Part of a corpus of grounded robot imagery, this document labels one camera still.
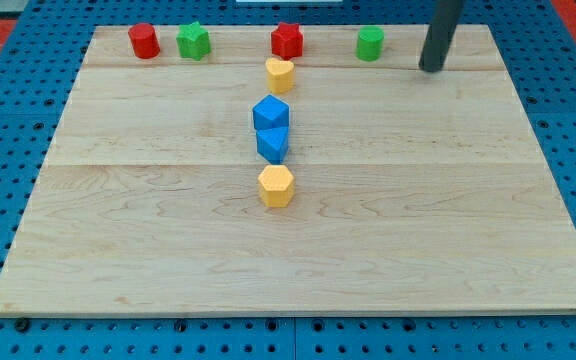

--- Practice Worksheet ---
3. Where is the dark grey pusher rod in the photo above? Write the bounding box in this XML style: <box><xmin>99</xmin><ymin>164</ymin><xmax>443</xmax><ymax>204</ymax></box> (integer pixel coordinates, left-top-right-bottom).
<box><xmin>418</xmin><ymin>0</ymin><xmax>465</xmax><ymax>73</ymax></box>

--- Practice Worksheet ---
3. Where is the green cylinder block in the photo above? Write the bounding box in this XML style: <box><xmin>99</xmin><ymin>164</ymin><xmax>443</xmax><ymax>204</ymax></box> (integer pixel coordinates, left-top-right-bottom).
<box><xmin>356</xmin><ymin>25</ymin><xmax>385</xmax><ymax>62</ymax></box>

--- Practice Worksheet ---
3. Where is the red star block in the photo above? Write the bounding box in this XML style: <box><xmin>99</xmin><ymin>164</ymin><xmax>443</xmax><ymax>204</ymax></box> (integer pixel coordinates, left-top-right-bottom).
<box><xmin>271</xmin><ymin>22</ymin><xmax>304</xmax><ymax>60</ymax></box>

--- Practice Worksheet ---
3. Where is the yellow heart block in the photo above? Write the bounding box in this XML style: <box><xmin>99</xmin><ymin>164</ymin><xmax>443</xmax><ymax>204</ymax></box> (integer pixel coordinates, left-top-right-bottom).
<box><xmin>265</xmin><ymin>58</ymin><xmax>295</xmax><ymax>94</ymax></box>

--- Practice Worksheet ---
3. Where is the light wooden board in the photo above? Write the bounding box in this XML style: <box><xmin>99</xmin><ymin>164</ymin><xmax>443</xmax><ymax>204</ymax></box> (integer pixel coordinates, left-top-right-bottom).
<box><xmin>0</xmin><ymin>25</ymin><xmax>576</xmax><ymax>318</ymax></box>

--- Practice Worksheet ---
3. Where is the blue cube block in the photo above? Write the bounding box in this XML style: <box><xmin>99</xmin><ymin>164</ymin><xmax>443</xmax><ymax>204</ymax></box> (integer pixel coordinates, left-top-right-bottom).
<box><xmin>252</xmin><ymin>95</ymin><xmax>290</xmax><ymax>130</ymax></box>

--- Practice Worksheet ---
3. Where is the blue triangle block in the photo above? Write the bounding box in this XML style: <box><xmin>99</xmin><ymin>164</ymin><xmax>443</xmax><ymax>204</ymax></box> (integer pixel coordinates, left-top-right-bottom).
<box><xmin>256</xmin><ymin>127</ymin><xmax>289</xmax><ymax>165</ymax></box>

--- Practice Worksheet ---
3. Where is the yellow hexagon block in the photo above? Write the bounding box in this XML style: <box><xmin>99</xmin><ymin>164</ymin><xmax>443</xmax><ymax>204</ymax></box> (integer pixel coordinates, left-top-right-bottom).
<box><xmin>258</xmin><ymin>165</ymin><xmax>295</xmax><ymax>208</ymax></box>

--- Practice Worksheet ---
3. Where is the green star block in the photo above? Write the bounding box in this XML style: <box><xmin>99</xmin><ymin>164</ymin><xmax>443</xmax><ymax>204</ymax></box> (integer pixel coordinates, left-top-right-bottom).
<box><xmin>176</xmin><ymin>21</ymin><xmax>212</xmax><ymax>61</ymax></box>

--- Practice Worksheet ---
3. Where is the red cylinder block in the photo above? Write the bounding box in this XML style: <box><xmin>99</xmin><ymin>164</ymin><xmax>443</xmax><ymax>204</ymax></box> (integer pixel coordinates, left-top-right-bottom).
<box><xmin>128</xmin><ymin>23</ymin><xmax>160</xmax><ymax>59</ymax></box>

